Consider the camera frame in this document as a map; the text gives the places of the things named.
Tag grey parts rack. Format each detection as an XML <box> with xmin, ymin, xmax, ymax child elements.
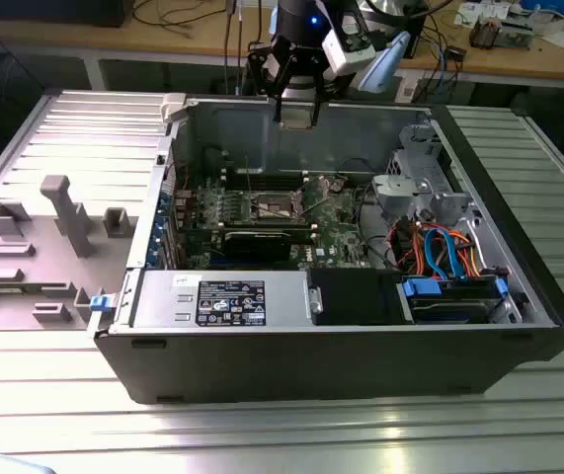
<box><xmin>0</xmin><ymin>173</ymin><xmax>140</xmax><ymax>333</ymax></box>

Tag hard disk in blue carrier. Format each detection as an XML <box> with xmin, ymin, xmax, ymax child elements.
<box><xmin>398</xmin><ymin>276</ymin><xmax>510</xmax><ymax>326</ymax></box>

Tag black wire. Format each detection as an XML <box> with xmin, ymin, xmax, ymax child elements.
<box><xmin>358</xmin><ymin>157</ymin><xmax>396</xmax><ymax>271</ymax></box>

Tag black open PC case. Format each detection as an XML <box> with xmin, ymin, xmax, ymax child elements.
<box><xmin>86</xmin><ymin>92</ymin><xmax>564</xmax><ymax>407</ymax></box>

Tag silver square CPU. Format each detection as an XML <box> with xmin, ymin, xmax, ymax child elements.
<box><xmin>281</xmin><ymin>109</ymin><xmax>315</xmax><ymax>132</ymax></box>

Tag black RAM slot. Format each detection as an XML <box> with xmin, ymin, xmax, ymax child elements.
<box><xmin>225</xmin><ymin>169</ymin><xmax>307</xmax><ymax>177</ymax></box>
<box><xmin>225</xmin><ymin>184</ymin><xmax>307</xmax><ymax>192</ymax></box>
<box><xmin>221</xmin><ymin>219</ymin><xmax>315</xmax><ymax>229</ymax></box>
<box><xmin>225</xmin><ymin>179</ymin><xmax>307</xmax><ymax>187</ymax></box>
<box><xmin>225</xmin><ymin>174</ymin><xmax>307</xmax><ymax>182</ymax></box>

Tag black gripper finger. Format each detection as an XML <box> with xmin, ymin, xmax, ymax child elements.
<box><xmin>310</xmin><ymin>51</ymin><xmax>335</xmax><ymax>127</ymax></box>
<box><xmin>247</xmin><ymin>41</ymin><xmax>283</xmax><ymax>124</ymax></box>

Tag grey metal device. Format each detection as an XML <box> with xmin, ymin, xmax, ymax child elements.
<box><xmin>501</xmin><ymin>17</ymin><xmax>535</xmax><ymax>51</ymax></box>

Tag grey power supply unit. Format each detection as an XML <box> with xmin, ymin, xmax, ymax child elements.
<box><xmin>131</xmin><ymin>270</ymin><xmax>311</xmax><ymax>331</ymax></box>

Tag metal socket cover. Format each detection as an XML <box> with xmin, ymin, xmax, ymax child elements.
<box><xmin>295</xmin><ymin>175</ymin><xmax>337</xmax><ymax>217</ymax></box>

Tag orange wire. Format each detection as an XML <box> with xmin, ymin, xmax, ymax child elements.
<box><xmin>394</xmin><ymin>220</ymin><xmax>483</xmax><ymax>278</ymax></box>

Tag silver metal drive cage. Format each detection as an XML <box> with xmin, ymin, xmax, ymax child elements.
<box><xmin>370</xmin><ymin>122</ymin><xmax>476</xmax><ymax>221</ymax></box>

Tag CPU socket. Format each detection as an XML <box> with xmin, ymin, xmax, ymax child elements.
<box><xmin>248</xmin><ymin>189</ymin><xmax>308</xmax><ymax>223</ymax></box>

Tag red wire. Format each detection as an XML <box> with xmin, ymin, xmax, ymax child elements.
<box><xmin>387</xmin><ymin>219</ymin><xmax>414</xmax><ymax>266</ymax></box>

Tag green motherboard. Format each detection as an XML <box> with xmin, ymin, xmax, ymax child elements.
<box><xmin>162</xmin><ymin>167</ymin><xmax>392</xmax><ymax>272</ymax></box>

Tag white labelled box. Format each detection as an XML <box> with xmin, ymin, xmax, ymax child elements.
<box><xmin>398</xmin><ymin>74</ymin><xmax>425</xmax><ymax>104</ymax></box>

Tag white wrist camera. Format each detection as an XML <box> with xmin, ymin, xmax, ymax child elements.
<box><xmin>321</xmin><ymin>7</ymin><xmax>377</xmax><ymax>78</ymax></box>

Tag beige case latch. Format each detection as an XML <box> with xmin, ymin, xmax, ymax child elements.
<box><xmin>159</xmin><ymin>92</ymin><xmax>190</xmax><ymax>125</ymax></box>

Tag blue plastic latch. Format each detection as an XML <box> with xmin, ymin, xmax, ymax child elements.
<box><xmin>89</xmin><ymin>293</ymin><xmax>115</xmax><ymax>314</ymax></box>

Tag wooden workbench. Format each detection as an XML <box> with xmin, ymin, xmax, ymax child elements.
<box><xmin>0</xmin><ymin>0</ymin><xmax>564</xmax><ymax>91</ymax></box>

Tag black upright box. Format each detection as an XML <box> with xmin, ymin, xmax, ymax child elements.
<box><xmin>407</xmin><ymin>0</ymin><xmax>431</xmax><ymax>60</ymax></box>

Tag black box on bench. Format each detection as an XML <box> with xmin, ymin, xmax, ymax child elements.
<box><xmin>0</xmin><ymin>0</ymin><xmax>125</xmax><ymax>30</ymax></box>

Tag black graphics card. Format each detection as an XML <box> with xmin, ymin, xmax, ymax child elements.
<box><xmin>221</xmin><ymin>227</ymin><xmax>293</xmax><ymax>264</ymax></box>

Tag blue cable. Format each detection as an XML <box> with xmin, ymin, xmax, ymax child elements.
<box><xmin>437</xmin><ymin>39</ymin><xmax>463</xmax><ymax>93</ymax></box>

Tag blue wire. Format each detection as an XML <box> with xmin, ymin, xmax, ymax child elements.
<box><xmin>423</xmin><ymin>227</ymin><xmax>466</xmax><ymax>282</ymax></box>

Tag copper heat sink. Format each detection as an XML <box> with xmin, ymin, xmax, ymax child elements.
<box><xmin>468</xmin><ymin>14</ymin><xmax>504</xmax><ymax>50</ymax></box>

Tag printed paper sheets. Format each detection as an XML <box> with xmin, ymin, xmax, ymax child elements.
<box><xmin>453</xmin><ymin>1</ymin><xmax>491</xmax><ymax>27</ymax></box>

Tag black plastic bay cover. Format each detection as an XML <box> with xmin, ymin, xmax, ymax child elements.
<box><xmin>309</xmin><ymin>269</ymin><xmax>404</xmax><ymax>327</ymax></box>

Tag black hanging cable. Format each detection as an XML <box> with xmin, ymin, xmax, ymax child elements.
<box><xmin>222</xmin><ymin>0</ymin><xmax>244</xmax><ymax>96</ymax></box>

